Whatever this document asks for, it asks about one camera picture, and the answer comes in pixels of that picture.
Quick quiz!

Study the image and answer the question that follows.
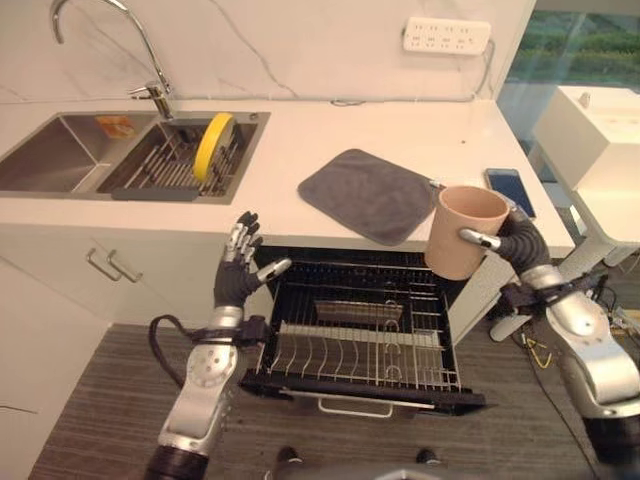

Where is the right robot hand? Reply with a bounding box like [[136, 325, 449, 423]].
[[458, 197, 552, 275]]

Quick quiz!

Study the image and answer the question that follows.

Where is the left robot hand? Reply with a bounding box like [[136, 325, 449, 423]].
[[213, 211, 293, 308]]

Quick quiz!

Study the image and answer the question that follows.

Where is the beige plastic cup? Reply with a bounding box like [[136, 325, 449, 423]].
[[424, 185, 511, 281]]

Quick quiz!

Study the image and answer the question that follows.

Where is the black dishwasher drawer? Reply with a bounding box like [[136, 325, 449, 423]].
[[237, 245, 487, 419]]

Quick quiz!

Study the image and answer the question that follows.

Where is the smartphone with blue screen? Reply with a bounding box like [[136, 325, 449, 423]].
[[483, 167, 538, 220]]

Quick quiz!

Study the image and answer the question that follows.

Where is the white side table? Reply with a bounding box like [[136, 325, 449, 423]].
[[489, 84, 640, 344]]

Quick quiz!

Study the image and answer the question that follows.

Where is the metal sink drying rack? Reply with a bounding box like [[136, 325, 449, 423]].
[[110, 118, 242, 202]]

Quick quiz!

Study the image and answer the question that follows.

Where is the yellow round plate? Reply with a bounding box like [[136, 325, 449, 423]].
[[192, 111, 236, 183]]

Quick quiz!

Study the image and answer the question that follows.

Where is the white cabinet door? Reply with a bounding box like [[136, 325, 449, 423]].
[[0, 222, 236, 416]]

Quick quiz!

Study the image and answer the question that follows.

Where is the grey dish cloth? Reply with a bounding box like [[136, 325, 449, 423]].
[[297, 147, 442, 248]]

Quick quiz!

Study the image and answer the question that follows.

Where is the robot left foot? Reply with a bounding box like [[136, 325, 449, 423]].
[[274, 446, 301, 469]]

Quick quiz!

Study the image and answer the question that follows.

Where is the orange sponge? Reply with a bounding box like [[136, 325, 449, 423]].
[[94, 115, 136, 139]]

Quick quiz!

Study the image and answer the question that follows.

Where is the stainless steel sink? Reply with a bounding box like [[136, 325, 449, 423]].
[[0, 110, 272, 206]]

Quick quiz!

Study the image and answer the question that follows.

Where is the white power strip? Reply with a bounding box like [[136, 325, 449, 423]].
[[402, 16, 492, 56]]

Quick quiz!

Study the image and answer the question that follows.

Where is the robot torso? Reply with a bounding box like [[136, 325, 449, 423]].
[[264, 460, 481, 480]]

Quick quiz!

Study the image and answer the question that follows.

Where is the chrome gooseneck faucet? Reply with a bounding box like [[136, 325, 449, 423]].
[[50, 0, 175, 121]]

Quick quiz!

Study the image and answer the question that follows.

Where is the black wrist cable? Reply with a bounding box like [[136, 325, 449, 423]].
[[149, 314, 211, 389]]

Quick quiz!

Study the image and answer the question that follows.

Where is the silver cabinet handle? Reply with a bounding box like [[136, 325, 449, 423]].
[[86, 247, 124, 282], [105, 249, 144, 284]]

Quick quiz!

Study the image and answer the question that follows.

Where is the yellow floor cable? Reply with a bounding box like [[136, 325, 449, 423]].
[[519, 335, 554, 370]]

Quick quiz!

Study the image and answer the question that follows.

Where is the wire dish rack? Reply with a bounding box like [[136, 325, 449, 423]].
[[254, 259, 462, 394]]

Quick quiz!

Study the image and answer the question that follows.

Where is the white power cable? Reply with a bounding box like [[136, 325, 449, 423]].
[[174, 37, 497, 107]]

